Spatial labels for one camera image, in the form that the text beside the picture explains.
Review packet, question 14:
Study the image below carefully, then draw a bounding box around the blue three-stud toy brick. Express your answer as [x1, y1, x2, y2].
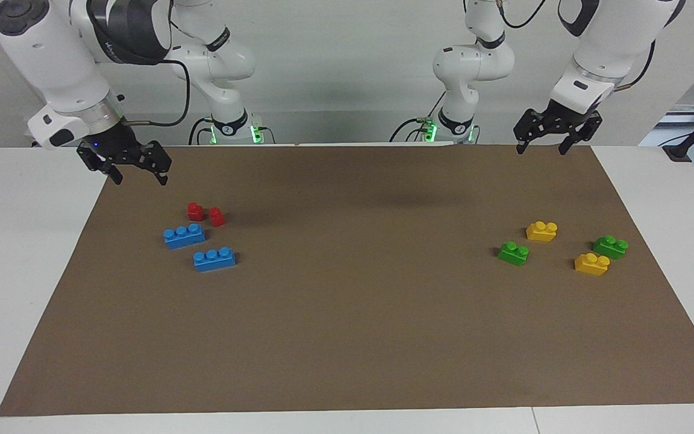
[163, 224, 207, 250]
[193, 247, 237, 272]

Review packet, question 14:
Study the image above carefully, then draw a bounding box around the green two-stud toy brick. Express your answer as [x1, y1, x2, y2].
[593, 235, 629, 260]
[497, 241, 530, 266]

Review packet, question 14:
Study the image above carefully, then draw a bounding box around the yellow two-stud toy brick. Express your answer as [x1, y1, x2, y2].
[574, 253, 611, 277]
[526, 221, 558, 242]

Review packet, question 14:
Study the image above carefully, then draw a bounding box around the brown paper table mat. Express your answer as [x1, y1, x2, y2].
[0, 143, 694, 418]

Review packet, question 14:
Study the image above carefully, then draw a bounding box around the black right arm base cable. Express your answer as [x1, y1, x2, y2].
[189, 118, 215, 145]

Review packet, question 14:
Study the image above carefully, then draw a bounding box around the black arm base cable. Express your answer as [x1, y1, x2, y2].
[389, 90, 447, 143]
[189, 118, 215, 145]

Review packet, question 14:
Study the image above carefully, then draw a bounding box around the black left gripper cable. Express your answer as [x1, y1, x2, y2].
[499, 0, 658, 92]

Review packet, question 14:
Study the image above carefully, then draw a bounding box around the black left arm base cable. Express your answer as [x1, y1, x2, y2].
[389, 90, 447, 143]

